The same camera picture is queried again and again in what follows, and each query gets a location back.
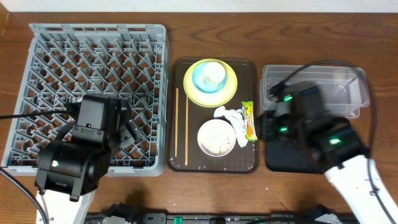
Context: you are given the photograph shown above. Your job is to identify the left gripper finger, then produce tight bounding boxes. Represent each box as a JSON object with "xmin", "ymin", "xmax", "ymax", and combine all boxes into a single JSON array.
[
  {"xmin": 119, "ymin": 132, "xmax": 134, "ymax": 150},
  {"xmin": 126, "ymin": 119, "xmax": 142, "ymax": 140}
]

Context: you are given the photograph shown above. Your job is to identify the black cable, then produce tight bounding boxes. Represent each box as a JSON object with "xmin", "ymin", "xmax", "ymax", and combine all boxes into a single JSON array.
[
  {"xmin": 269, "ymin": 60, "xmax": 398, "ymax": 224},
  {"xmin": 0, "ymin": 107, "xmax": 77, "ymax": 224}
]

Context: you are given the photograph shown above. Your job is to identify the right black cable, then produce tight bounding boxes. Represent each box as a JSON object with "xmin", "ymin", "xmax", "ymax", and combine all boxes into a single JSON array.
[{"xmin": 269, "ymin": 60, "xmax": 398, "ymax": 224}]

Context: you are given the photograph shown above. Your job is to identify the left wooden chopstick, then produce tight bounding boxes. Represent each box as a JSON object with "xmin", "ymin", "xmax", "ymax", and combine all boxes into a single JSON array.
[{"xmin": 175, "ymin": 88, "xmax": 179, "ymax": 157}]

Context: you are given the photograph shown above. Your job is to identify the white bowl with rice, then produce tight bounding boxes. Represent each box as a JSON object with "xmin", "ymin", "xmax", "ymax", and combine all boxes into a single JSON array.
[{"xmin": 197, "ymin": 119, "xmax": 236, "ymax": 157}]

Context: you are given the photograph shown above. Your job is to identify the black plastic tray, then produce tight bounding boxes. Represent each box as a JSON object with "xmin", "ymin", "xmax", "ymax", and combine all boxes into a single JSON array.
[{"xmin": 264, "ymin": 113, "xmax": 357, "ymax": 175}]

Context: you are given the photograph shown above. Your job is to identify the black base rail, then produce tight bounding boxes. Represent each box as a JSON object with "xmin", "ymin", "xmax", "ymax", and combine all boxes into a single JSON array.
[{"xmin": 83, "ymin": 213, "xmax": 359, "ymax": 224}]

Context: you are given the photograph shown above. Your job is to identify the yellow-green plate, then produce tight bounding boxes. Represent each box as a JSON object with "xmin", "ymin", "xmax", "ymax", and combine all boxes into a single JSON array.
[{"xmin": 183, "ymin": 58, "xmax": 238, "ymax": 108}]

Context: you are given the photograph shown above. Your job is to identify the clear plastic bin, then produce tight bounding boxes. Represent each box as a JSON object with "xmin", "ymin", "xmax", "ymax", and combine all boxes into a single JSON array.
[{"xmin": 260, "ymin": 65, "xmax": 370, "ymax": 119}]

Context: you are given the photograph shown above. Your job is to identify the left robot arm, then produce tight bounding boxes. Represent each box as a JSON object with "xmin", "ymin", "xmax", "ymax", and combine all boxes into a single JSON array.
[{"xmin": 35, "ymin": 94, "xmax": 142, "ymax": 223}]

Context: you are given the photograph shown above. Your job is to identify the right wooden chopstick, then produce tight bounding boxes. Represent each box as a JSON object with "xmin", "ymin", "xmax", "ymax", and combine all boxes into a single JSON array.
[{"xmin": 185, "ymin": 97, "xmax": 189, "ymax": 166}]

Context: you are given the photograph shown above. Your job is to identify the dark brown serving tray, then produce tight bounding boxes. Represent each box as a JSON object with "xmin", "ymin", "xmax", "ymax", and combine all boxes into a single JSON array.
[{"xmin": 167, "ymin": 58, "xmax": 261, "ymax": 174}]

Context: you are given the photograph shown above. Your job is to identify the wooden chopstick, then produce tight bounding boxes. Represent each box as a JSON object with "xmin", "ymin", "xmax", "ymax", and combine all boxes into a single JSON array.
[
  {"xmin": 175, "ymin": 88, "xmax": 179, "ymax": 157},
  {"xmin": 185, "ymin": 97, "xmax": 189, "ymax": 166}
]

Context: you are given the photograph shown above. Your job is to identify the left black cable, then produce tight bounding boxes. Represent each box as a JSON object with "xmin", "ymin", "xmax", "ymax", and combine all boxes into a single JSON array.
[{"xmin": 0, "ymin": 107, "xmax": 77, "ymax": 224}]

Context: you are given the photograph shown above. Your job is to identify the white cup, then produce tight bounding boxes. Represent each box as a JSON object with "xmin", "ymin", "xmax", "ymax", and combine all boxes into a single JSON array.
[{"xmin": 203, "ymin": 62, "xmax": 226, "ymax": 92}]

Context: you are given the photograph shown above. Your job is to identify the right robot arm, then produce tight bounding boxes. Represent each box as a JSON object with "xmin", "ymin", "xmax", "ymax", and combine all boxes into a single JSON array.
[{"xmin": 262, "ymin": 81, "xmax": 397, "ymax": 223}]

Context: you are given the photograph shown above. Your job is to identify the white napkin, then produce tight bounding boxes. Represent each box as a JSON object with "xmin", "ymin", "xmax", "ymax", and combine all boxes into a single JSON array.
[{"xmin": 213, "ymin": 106, "xmax": 248, "ymax": 147}]

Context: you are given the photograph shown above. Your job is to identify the grey plastic dish rack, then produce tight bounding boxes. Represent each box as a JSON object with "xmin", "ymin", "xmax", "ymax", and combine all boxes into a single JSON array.
[{"xmin": 1, "ymin": 24, "xmax": 170, "ymax": 177}]

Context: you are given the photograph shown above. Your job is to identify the green orange snack wrapper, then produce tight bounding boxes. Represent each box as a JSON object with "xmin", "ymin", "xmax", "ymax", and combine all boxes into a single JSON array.
[{"xmin": 242, "ymin": 101, "xmax": 257, "ymax": 141}]

